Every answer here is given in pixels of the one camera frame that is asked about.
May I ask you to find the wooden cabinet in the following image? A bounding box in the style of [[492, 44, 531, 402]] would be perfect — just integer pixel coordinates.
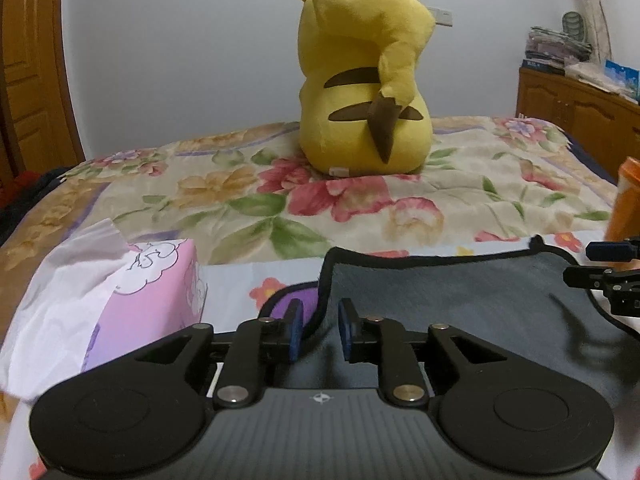
[[516, 66, 640, 187]]

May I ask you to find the yellow plush toy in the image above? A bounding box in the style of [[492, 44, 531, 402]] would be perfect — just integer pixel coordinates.
[[261, 0, 436, 179]]

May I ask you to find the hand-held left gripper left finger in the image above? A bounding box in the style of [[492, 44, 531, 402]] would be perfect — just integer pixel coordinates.
[[134, 299, 306, 409]]

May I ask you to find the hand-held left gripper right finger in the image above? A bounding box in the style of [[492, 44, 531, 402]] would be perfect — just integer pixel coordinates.
[[339, 298, 507, 408]]

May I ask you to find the blue printed box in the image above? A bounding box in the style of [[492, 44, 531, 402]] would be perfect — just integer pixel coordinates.
[[603, 59, 640, 102]]

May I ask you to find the red cloth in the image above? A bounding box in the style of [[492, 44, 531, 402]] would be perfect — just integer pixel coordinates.
[[9, 170, 54, 207]]

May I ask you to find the light blue floral bed sheet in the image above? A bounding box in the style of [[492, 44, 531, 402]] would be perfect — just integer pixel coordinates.
[[0, 231, 640, 480]]

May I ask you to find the grey towel with black edging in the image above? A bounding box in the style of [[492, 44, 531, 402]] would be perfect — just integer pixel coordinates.
[[260, 234, 640, 407]]

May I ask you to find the wooden door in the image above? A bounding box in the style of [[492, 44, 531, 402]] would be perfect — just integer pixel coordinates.
[[0, 0, 86, 177]]

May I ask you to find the grey-green ribbed object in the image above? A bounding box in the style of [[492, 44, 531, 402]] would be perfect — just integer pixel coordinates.
[[562, 11, 592, 45]]

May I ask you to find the dark blue mattress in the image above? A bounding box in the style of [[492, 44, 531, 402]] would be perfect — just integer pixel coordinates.
[[562, 131, 619, 184]]

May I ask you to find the cream rolled paper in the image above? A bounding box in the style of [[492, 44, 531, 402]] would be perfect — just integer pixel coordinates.
[[575, 0, 615, 63]]

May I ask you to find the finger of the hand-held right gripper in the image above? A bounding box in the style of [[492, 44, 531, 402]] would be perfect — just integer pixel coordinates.
[[585, 238, 640, 264], [562, 264, 640, 319]]

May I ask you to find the white tissue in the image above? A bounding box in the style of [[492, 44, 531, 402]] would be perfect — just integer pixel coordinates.
[[0, 218, 129, 402]]

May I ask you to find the floral quilt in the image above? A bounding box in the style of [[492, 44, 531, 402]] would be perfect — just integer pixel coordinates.
[[0, 115, 619, 281]]

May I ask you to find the stack of newspapers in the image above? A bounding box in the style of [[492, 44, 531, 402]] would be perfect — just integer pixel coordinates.
[[523, 25, 594, 71]]

